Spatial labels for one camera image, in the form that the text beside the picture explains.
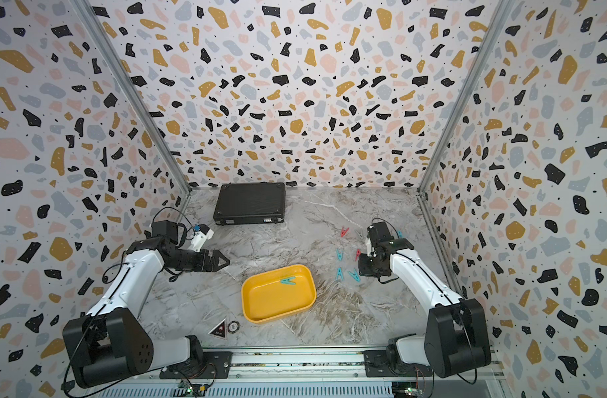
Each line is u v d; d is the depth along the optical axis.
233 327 0.81
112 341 0.40
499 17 0.72
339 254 0.98
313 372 0.73
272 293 0.88
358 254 1.00
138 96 0.88
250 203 1.10
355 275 0.92
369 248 0.69
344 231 1.06
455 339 0.42
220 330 0.81
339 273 0.92
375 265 0.63
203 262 0.72
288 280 0.92
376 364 0.73
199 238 0.77
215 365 0.73
